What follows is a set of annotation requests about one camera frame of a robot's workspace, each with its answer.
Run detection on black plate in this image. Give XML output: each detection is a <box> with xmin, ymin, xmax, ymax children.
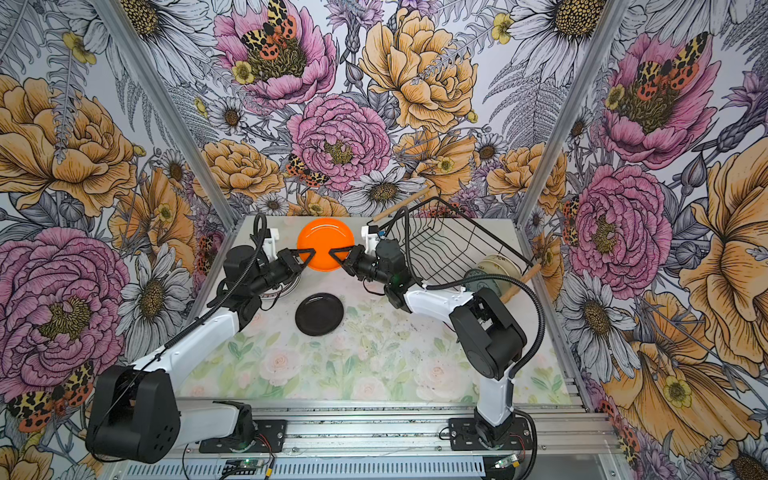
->
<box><xmin>295</xmin><ymin>292</ymin><xmax>345</xmax><ymax>337</ymax></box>

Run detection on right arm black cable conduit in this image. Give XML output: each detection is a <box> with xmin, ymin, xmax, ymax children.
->
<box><xmin>422</xmin><ymin>274</ymin><xmax>546</xmax><ymax>480</ymax></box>

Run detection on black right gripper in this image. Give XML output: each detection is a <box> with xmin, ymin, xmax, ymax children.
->
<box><xmin>327</xmin><ymin>243</ymin><xmax>392</xmax><ymax>285</ymax></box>

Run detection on orange plate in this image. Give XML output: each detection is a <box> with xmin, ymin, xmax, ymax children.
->
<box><xmin>296</xmin><ymin>218</ymin><xmax>355</xmax><ymax>272</ymax></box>

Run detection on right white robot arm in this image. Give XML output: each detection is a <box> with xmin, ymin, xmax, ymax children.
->
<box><xmin>329</xmin><ymin>240</ymin><xmax>527</xmax><ymax>449</ymax></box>

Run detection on black wire dish rack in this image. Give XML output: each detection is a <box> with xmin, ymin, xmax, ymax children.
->
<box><xmin>380</xmin><ymin>197</ymin><xmax>533</xmax><ymax>284</ymax></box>

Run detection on beige green rimmed plate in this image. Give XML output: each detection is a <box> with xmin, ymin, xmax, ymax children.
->
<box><xmin>464</xmin><ymin>254</ymin><xmax>522</xmax><ymax>297</ymax></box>

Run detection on aluminium mounting rail frame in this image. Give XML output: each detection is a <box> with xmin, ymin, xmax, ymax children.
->
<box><xmin>162</xmin><ymin>395</ymin><xmax>618</xmax><ymax>459</ymax></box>

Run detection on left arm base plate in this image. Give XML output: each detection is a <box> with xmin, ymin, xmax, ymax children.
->
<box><xmin>199</xmin><ymin>419</ymin><xmax>288</xmax><ymax>454</ymax></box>

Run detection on right green circuit board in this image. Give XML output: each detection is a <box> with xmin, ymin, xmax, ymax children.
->
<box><xmin>494</xmin><ymin>454</ymin><xmax>521</xmax><ymax>469</ymax></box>

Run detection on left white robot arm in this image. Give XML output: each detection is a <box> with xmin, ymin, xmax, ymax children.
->
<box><xmin>85</xmin><ymin>246</ymin><xmax>315</xmax><ymax>464</ymax></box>

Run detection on far wooden rack handle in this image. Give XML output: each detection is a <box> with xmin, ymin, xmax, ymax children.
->
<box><xmin>371</xmin><ymin>187</ymin><xmax>431</xmax><ymax>222</ymax></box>

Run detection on white vented cable duct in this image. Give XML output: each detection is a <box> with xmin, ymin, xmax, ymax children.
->
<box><xmin>115</xmin><ymin>456</ymin><xmax>486</xmax><ymax>479</ymax></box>

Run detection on rearmost green red rimmed plate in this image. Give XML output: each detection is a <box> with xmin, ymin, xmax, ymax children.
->
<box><xmin>260</xmin><ymin>276</ymin><xmax>300</xmax><ymax>300</ymax></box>

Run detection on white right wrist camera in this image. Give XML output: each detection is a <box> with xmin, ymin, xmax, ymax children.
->
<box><xmin>361</xmin><ymin>225</ymin><xmax>380</xmax><ymax>255</ymax></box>

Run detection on left green circuit board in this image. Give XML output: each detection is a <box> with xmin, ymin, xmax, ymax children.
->
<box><xmin>222</xmin><ymin>458</ymin><xmax>271</xmax><ymax>475</ymax></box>

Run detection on green circuit board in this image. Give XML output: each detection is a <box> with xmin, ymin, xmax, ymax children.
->
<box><xmin>222</xmin><ymin>458</ymin><xmax>271</xmax><ymax>475</ymax></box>
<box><xmin>494</xmin><ymin>454</ymin><xmax>521</xmax><ymax>469</ymax></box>

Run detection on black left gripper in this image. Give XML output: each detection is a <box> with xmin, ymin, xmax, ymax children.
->
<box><xmin>250</xmin><ymin>247</ymin><xmax>317</xmax><ymax>294</ymax></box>

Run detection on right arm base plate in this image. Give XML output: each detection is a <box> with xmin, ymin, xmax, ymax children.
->
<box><xmin>447</xmin><ymin>414</ymin><xmax>533</xmax><ymax>451</ymax></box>

